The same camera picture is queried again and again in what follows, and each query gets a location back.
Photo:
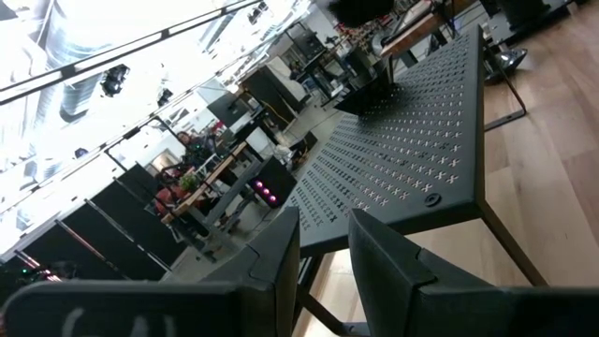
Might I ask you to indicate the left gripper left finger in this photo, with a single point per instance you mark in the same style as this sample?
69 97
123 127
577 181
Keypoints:
276 262

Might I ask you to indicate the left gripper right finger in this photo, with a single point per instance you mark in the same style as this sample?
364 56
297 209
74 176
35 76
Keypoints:
384 271

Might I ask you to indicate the deep black square plate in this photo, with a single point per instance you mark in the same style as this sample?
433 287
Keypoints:
369 96

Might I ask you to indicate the black computer pink lights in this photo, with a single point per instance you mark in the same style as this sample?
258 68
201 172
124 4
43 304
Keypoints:
276 180

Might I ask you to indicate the wooden desk metal legs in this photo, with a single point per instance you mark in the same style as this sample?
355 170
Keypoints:
210 177

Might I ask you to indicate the small green potted plant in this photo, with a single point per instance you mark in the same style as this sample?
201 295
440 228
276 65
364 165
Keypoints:
189 182

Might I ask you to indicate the person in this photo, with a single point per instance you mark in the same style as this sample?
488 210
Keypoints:
166 196
187 140

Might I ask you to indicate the black perforated metal shelf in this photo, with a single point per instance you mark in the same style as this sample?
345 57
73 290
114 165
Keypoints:
412 140

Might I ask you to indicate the black partition panel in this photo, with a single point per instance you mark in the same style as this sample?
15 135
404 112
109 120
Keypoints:
124 224
150 215
93 243

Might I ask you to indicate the black computer monitor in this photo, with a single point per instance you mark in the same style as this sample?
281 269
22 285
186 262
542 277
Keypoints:
229 108

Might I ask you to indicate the black cabinet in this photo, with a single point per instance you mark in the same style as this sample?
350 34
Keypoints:
273 89

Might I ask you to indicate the black ceiling spotlight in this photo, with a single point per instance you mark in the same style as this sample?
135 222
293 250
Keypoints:
113 80
164 97

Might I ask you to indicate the black overhead light bar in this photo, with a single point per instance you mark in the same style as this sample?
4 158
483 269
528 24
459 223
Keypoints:
69 71

